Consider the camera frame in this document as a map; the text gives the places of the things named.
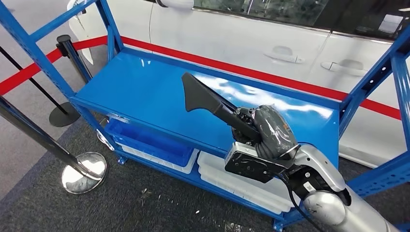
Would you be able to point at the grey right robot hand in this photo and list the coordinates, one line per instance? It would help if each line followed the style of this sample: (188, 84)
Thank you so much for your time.
(275, 131)

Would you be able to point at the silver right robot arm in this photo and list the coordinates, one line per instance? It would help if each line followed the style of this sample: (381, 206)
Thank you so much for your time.
(323, 208)

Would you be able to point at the blue metal shelf rack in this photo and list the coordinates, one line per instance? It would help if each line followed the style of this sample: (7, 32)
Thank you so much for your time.
(144, 93)

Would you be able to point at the wide white plastic tray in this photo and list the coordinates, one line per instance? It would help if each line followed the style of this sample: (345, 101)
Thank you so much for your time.
(224, 182)

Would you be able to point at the narrow white plastic tray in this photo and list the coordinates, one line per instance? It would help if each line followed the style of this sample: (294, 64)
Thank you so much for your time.
(192, 166)

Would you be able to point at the white car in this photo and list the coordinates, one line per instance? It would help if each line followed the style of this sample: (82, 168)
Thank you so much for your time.
(224, 35)

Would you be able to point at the blue plastic bin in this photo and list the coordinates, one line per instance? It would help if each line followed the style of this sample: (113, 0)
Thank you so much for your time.
(150, 144)

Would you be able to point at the thin pole with disc base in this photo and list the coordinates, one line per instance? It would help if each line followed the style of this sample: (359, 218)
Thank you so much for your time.
(64, 116)

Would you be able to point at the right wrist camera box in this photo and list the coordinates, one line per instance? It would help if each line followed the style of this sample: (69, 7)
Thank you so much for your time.
(250, 165)

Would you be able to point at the chrome base stanchion post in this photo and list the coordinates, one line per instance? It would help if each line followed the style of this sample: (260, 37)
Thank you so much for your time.
(85, 174)

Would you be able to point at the black stanchion post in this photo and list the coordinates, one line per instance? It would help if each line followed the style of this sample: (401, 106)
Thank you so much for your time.
(75, 57)

